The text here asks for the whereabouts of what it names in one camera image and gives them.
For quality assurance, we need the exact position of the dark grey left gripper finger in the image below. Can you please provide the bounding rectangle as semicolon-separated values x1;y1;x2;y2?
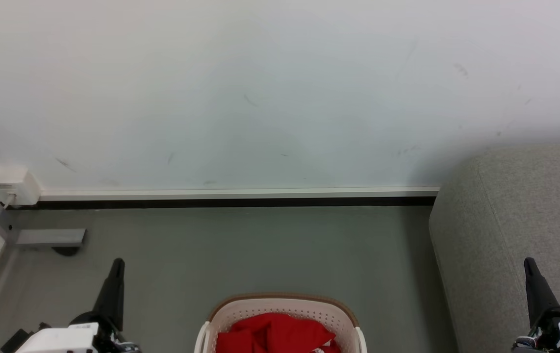
93;258;125;330

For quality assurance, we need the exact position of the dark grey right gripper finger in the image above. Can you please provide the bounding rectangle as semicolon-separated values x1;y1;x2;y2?
524;257;560;328

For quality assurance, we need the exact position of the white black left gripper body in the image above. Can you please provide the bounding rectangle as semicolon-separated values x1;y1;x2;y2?
15;311;139;353

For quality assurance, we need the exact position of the red and white garment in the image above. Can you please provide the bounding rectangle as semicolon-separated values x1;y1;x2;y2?
216;313;340;353

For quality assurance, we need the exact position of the grey fabric sofa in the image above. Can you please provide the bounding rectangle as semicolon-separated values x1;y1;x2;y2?
429;145;560;353

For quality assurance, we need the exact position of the grey metal furniture leg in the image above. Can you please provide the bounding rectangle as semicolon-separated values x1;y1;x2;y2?
0;164;87;248

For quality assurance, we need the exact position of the cream laundry basket brown rim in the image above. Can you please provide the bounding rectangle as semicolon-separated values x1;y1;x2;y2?
194;294;367;353

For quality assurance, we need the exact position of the white wall outlet box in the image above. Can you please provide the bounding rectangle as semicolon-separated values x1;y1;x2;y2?
0;166;41;207

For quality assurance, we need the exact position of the white wall cable trunking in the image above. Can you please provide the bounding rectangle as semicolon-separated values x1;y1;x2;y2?
39;186;440;201

